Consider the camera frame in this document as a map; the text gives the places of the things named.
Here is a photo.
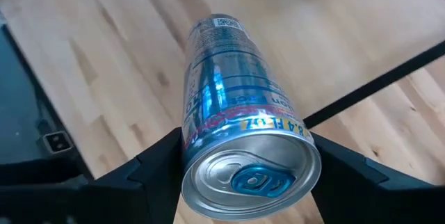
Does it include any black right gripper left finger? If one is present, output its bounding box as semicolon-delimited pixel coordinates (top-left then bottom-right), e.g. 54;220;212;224
92;127;184;224

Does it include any blue silver energy drink can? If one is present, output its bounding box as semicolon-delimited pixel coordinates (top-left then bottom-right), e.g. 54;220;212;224
180;13;323;222

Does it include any wooden shelf with black frame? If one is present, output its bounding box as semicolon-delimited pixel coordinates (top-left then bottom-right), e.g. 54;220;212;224
304;41;445;129

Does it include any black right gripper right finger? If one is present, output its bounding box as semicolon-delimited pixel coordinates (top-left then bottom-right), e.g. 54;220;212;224
311;132;445;224

